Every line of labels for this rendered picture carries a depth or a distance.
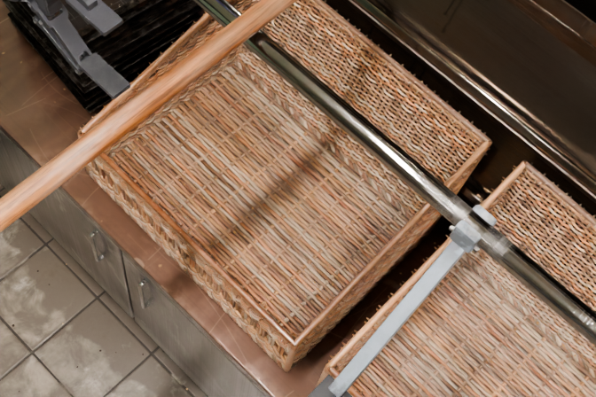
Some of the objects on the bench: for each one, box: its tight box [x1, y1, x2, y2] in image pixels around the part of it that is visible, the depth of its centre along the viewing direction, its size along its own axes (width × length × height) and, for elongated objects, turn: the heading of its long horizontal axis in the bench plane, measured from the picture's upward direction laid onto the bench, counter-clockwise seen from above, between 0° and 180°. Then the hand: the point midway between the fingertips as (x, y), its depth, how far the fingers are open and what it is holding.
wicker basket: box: [316, 160, 596, 397], centre depth 143 cm, size 49×56×28 cm
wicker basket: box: [77, 0, 492, 372], centre depth 159 cm, size 49×56×28 cm
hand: (112, 56), depth 109 cm, fingers open, 13 cm apart
